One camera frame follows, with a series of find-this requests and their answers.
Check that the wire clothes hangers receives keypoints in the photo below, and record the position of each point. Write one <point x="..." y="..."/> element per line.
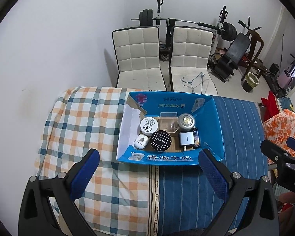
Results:
<point x="197" y="84"/>

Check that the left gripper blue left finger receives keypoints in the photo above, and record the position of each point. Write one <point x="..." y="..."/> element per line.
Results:
<point x="36" y="216"/>

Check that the clear acrylic cube box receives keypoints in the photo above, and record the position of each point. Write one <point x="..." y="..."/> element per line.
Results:
<point x="168" y="122"/>

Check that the blue cardboard box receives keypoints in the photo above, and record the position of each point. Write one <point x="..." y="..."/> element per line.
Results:
<point x="150" y="104"/>

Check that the red cloth item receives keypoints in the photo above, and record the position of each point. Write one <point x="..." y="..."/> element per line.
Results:
<point x="271" y="107"/>

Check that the white square charger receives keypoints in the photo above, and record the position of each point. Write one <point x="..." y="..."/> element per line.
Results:
<point x="186" y="139"/>

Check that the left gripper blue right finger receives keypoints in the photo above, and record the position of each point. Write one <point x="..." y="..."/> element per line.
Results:
<point x="260" y="216"/>

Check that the silver metal tin can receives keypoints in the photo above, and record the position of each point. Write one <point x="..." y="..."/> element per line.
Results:
<point x="186" y="122"/>

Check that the blue striped tablecloth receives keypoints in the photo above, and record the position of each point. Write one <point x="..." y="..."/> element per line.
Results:
<point x="191" y="196"/>

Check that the black patterned round compact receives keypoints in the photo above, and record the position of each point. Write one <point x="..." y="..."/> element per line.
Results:
<point x="160" y="141"/>

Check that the brown wooden chair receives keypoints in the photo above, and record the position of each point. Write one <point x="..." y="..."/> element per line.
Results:
<point x="256" y="46"/>

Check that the pink suitcase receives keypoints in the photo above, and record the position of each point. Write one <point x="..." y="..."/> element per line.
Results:
<point x="287" y="79"/>

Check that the white round jar green logo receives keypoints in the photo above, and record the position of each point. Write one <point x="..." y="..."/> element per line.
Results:
<point x="149" y="126"/>

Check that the left white padded chair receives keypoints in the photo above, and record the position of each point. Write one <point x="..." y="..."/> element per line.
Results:
<point x="138" y="58"/>

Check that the right white padded chair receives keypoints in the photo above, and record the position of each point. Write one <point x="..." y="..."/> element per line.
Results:
<point x="190" y="51"/>

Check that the white padded chair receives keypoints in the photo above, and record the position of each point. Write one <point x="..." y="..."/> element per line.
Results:
<point x="190" y="51"/>
<point x="138" y="58"/>

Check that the orange floral cushion chair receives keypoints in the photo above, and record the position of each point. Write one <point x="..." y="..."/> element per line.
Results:
<point x="279" y="128"/>

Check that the small dark glass bottle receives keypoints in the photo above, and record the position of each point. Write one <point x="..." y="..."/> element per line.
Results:
<point x="196" y="138"/>

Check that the plaid checked cloth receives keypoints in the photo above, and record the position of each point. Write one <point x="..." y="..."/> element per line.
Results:
<point x="119" y="198"/>

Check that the barbell with black plates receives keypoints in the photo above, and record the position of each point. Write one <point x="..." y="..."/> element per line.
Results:
<point x="226" y="30"/>

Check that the black weight bench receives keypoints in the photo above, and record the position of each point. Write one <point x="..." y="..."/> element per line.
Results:
<point x="225" y="65"/>

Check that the white oval earbud case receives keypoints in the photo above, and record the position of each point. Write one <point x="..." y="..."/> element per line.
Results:
<point x="141" y="142"/>

